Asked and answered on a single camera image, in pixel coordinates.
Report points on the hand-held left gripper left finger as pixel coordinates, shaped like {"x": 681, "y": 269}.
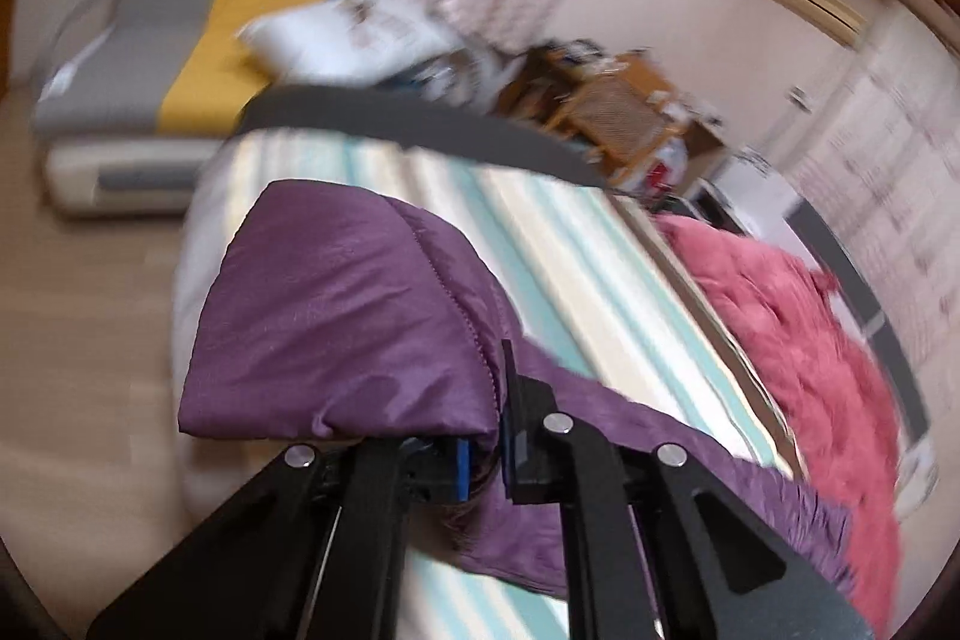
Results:
{"x": 463, "y": 469}

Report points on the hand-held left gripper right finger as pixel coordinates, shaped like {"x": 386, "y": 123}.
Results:
{"x": 508, "y": 452}

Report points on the purple quilted jacket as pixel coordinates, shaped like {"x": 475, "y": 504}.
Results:
{"x": 337, "y": 325}

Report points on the striped bed mattress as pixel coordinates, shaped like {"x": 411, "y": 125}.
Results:
{"x": 570, "y": 257}

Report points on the pink comforter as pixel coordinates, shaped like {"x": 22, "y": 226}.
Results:
{"x": 787, "y": 340}

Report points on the dark grey bed footboard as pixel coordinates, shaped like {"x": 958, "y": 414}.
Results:
{"x": 420, "y": 123}

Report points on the cardboard box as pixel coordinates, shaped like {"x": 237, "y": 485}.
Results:
{"x": 706, "y": 141}

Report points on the grey white bed headboard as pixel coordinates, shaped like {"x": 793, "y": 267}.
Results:
{"x": 862, "y": 295}

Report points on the wall air conditioner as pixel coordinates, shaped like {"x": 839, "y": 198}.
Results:
{"x": 821, "y": 6}

